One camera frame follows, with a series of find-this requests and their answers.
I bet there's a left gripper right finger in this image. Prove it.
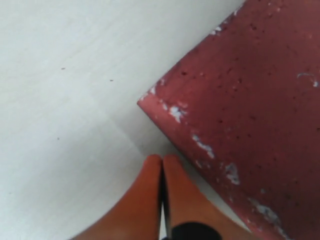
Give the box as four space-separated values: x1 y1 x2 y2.
163 155 255 240

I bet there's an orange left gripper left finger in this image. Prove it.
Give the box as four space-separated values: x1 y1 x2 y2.
74 154 162 240

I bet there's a red brick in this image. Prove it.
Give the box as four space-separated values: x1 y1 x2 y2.
138 0 320 240

